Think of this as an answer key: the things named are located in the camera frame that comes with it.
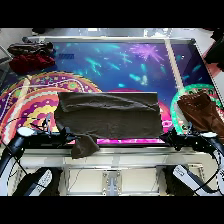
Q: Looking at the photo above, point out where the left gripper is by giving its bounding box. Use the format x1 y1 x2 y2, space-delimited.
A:
57 129 78 146

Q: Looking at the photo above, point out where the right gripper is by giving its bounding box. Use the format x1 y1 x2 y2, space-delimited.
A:
159 127 180 150

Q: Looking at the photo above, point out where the grey-brown shirt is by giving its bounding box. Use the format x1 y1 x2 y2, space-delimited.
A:
53 91 165 160

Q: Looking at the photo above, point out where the red garment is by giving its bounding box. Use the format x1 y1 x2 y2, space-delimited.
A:
8 53 57 75

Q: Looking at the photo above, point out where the dark brown garment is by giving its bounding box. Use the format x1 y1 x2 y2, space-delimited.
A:
6 41 56 57

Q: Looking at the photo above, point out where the black cable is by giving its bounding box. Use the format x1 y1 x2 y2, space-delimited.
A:
194 149 224 196
1 115 48 142

